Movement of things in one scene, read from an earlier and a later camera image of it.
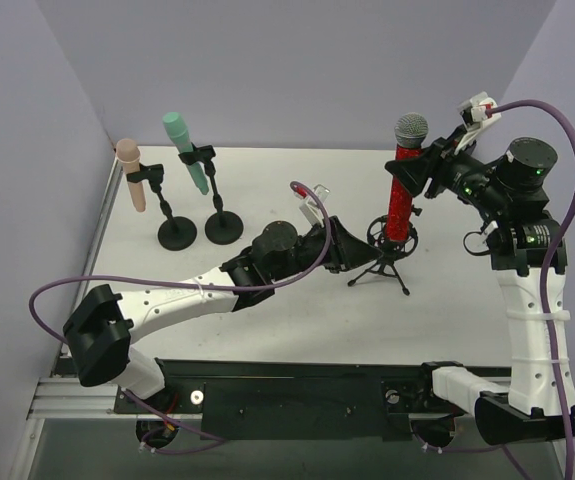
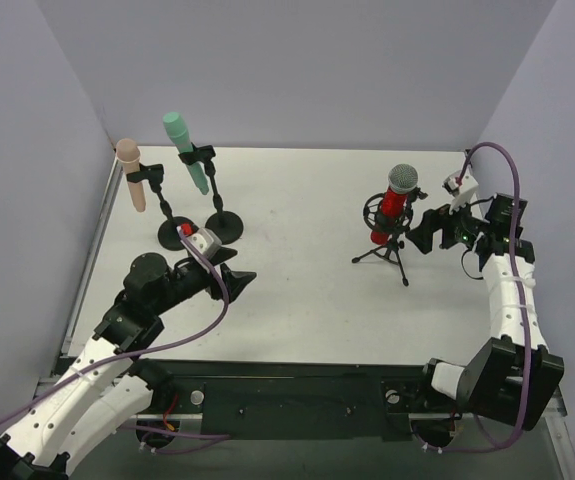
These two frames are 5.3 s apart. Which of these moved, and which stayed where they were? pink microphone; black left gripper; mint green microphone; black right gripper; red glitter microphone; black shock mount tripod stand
Moved: red glitter microphone; black right gripper; black shock mount tripod stand; black left gripper
Stayed: mint green microphone; pink microphone
